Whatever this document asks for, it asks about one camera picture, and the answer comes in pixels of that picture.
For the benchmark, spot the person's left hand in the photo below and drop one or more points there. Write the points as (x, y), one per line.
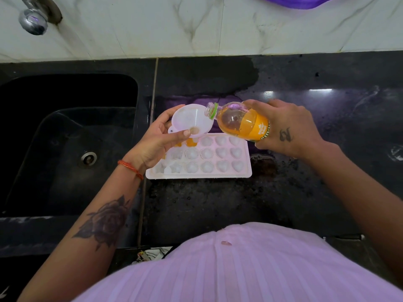
(151, 144)

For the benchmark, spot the person's right hand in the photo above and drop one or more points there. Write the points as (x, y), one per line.
(292, 128)

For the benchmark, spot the white plastic funnel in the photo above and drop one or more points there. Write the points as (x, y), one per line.
(189, 117)

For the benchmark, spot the orange juice bottle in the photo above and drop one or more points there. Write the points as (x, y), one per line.
(242, 122)

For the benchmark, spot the white ice cube tray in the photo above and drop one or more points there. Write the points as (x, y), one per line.
(214, 160)

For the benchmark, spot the person's right forearm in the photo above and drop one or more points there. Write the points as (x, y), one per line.
(362, 198)

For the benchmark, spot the person's left forearm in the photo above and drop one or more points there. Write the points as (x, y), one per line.
(82, 242)

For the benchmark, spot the chrome sink drain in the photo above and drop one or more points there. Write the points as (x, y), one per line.
(88, 158)

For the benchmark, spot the black stone sink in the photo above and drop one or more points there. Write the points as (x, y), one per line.
(47, 169)

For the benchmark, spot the floral patterned cloth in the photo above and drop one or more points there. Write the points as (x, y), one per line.
(151, 253)

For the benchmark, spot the purple curtain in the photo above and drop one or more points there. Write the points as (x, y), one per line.
(299, 1)

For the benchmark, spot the pink striped shirt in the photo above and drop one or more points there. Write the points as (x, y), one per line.
(236, 273)

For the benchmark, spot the chrome wall tap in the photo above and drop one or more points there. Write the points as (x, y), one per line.
(33, 20)

